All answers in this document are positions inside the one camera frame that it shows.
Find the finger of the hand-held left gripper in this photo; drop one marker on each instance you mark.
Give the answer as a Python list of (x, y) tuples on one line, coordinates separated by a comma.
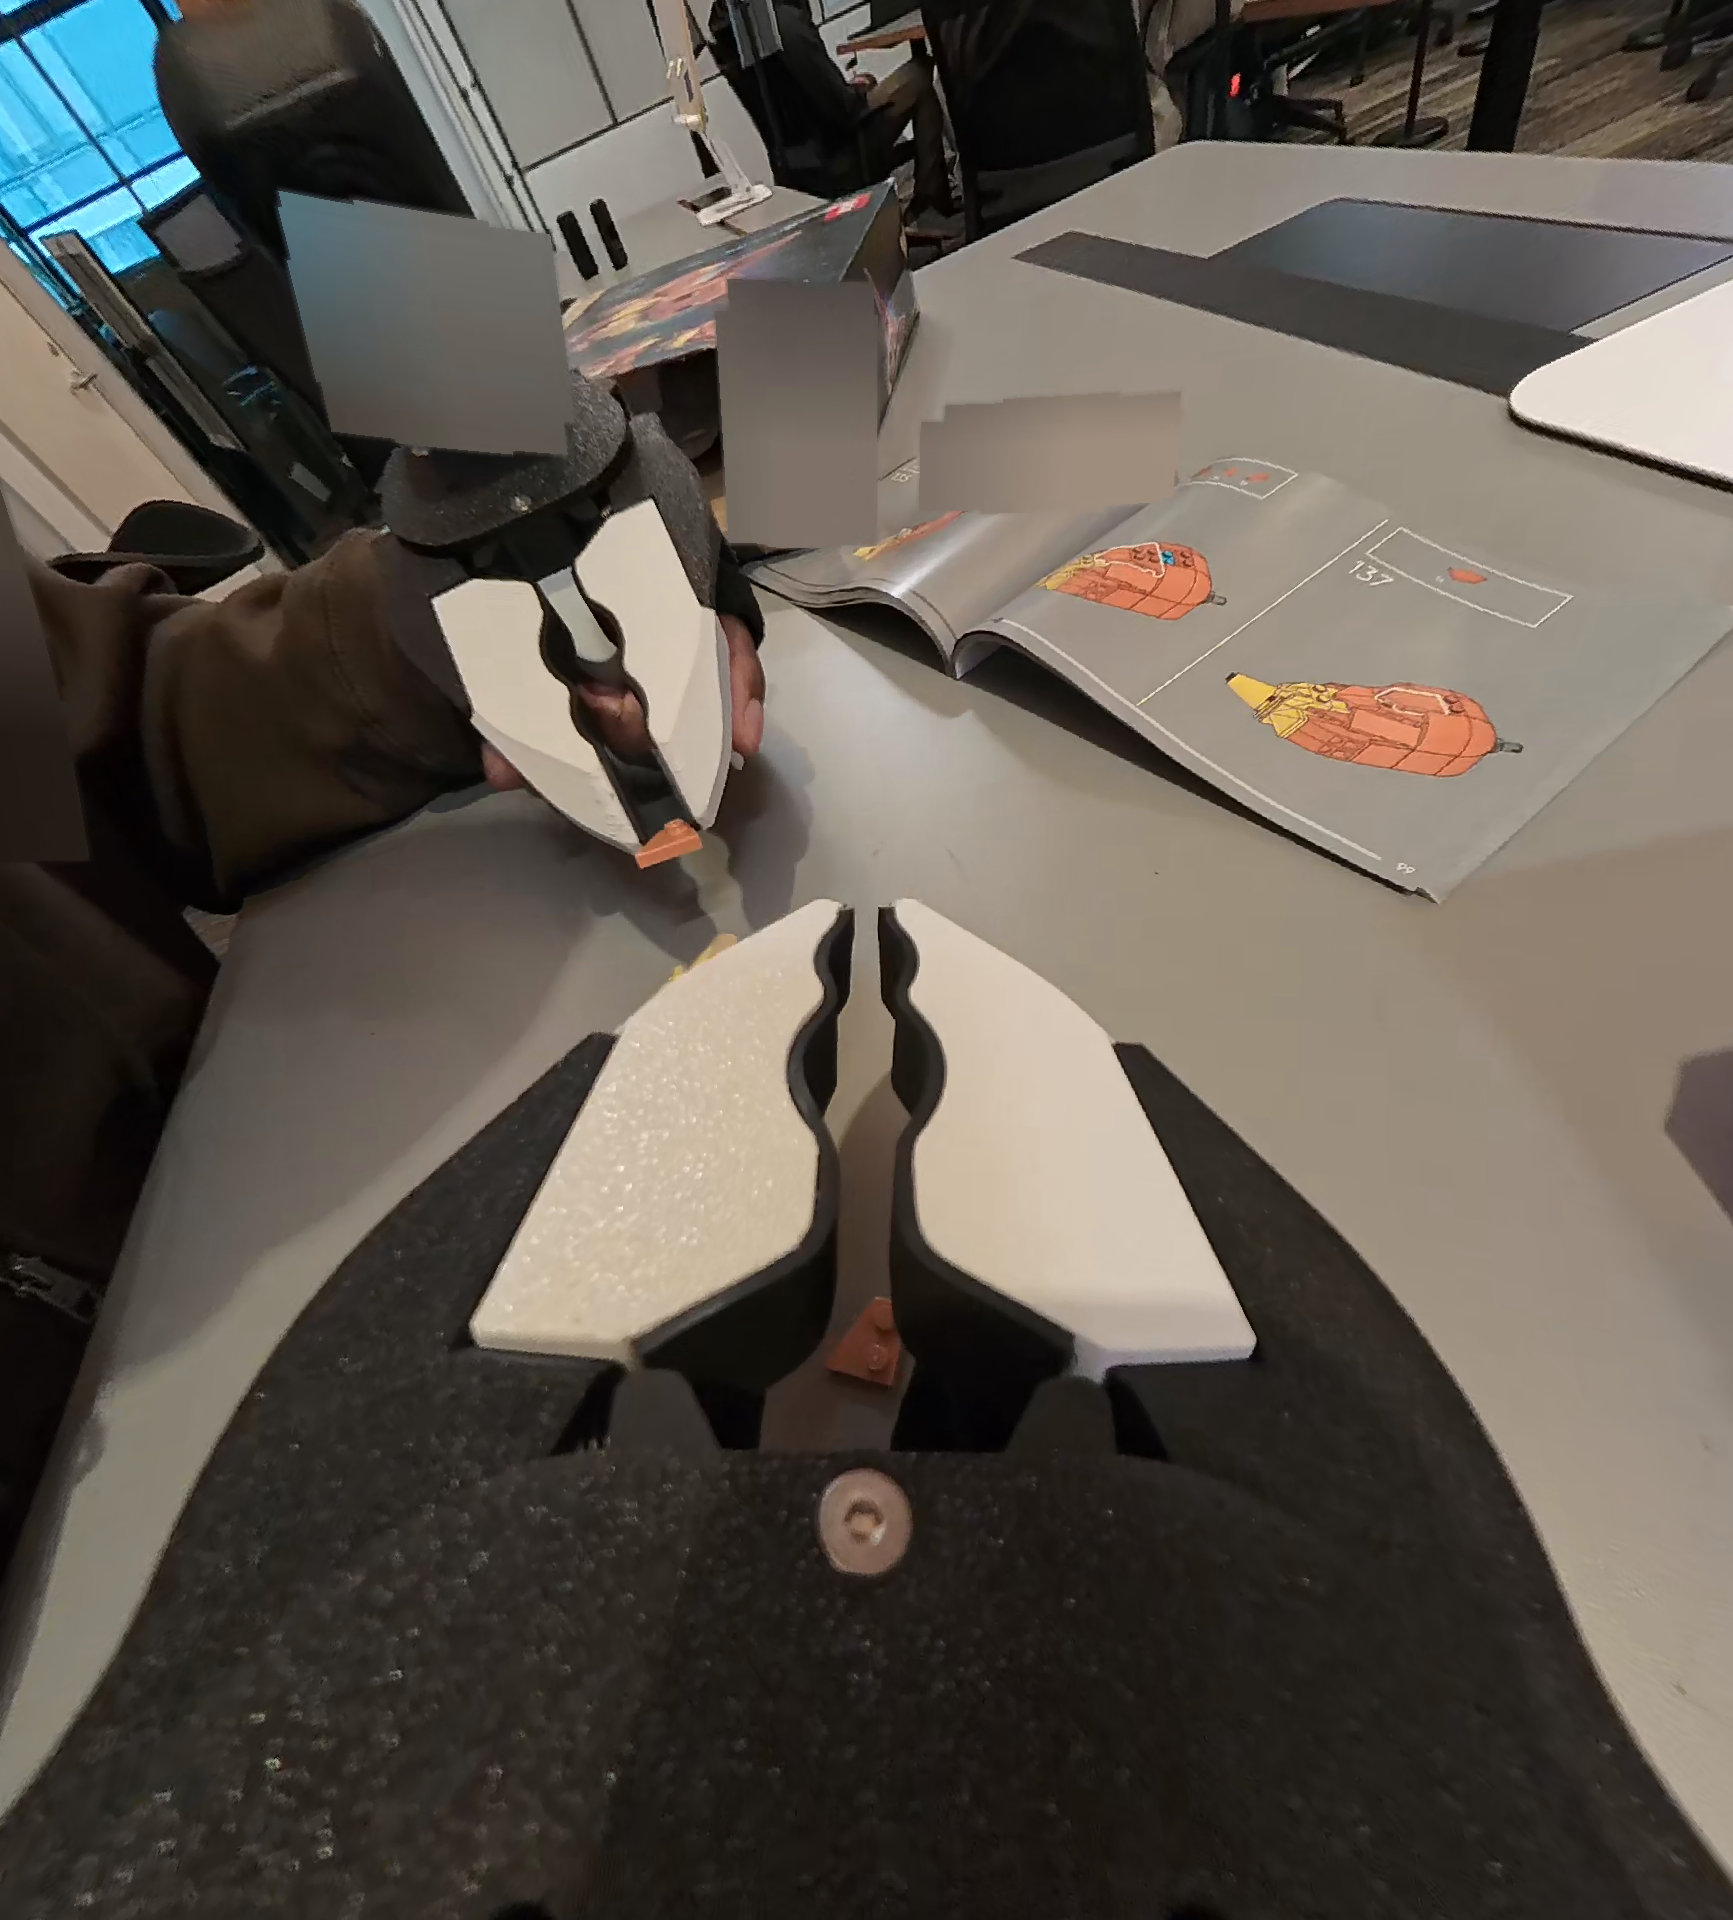
[(521, 675), (671, 644)]

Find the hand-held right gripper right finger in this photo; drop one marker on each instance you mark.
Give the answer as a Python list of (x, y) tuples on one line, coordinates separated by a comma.
[(1061, 1184)]

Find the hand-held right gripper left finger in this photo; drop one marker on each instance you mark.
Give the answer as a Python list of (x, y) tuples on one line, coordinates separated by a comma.
[(657, 1171)]

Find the orange wedge toy brick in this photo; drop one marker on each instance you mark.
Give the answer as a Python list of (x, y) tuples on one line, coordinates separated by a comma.
[(670, 849)]

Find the brown toy brick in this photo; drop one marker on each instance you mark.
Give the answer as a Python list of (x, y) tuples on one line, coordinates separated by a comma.
[(868, 1347)]

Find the white desk lamp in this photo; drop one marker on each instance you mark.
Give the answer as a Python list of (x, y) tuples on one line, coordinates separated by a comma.
[(729, 194)]

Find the grey desk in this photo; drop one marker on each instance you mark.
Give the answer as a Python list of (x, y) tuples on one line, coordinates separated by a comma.
[(1482, 1201)]

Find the person's left hand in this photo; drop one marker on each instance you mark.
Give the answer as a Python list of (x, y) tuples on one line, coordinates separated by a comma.
[(623, 735)]

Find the colourful toy set box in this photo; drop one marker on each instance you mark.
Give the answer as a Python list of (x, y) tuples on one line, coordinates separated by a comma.
[(657, 315)]

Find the black handheld remote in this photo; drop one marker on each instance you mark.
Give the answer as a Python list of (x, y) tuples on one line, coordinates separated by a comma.
[(604, 233)]

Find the black chair armrest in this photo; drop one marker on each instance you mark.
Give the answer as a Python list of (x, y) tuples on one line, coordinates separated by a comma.
[(177, 533)]

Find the white cabinet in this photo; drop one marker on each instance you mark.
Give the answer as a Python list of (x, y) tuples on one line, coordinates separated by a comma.
[(131, 434)]

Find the black mesh office chair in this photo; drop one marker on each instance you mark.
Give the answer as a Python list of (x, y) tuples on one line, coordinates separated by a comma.
[(1048, 105), (280, 105)]

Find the grey instruction booklet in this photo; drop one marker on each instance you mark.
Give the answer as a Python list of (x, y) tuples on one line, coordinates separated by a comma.
[(1255, 630)]

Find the glass window wall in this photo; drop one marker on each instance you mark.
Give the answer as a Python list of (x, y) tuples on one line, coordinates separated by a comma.
[(41, 120)]

